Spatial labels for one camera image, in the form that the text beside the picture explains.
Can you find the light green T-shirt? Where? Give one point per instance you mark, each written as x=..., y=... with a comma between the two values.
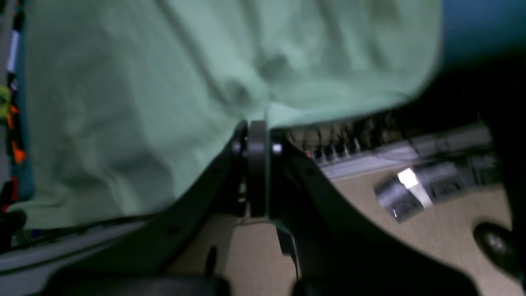
x=197, y=94

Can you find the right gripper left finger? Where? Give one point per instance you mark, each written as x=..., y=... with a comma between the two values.
x=177, y=252

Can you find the white power strip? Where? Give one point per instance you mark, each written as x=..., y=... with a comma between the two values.
x=338, y=151

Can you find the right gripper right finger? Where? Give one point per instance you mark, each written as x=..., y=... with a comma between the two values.
x=339, y=251

